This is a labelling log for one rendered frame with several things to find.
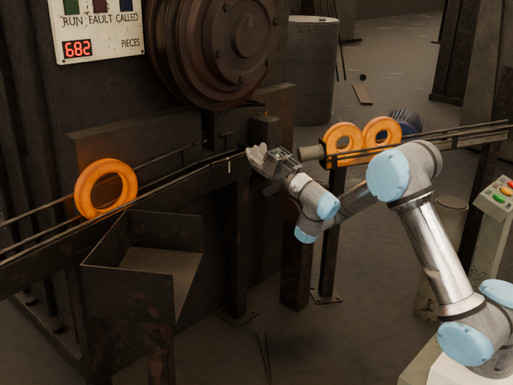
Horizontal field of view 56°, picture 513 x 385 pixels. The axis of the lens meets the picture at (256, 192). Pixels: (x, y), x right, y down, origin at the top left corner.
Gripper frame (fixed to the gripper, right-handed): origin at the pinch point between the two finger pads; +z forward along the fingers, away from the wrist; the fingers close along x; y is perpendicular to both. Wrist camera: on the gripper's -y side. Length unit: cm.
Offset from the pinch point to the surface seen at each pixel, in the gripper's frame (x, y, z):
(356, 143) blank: -44.6, -0.3, -14.1
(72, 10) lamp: 44, 35, 33
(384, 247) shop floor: -95, -69, -31
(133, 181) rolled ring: 37.4, -5.3, 9.4
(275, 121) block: -21.2, 1.8, 8.1
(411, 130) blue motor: -201, -54, 19
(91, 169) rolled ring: 49, 1, 12
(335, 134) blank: -37.5, 2.0, -8.1
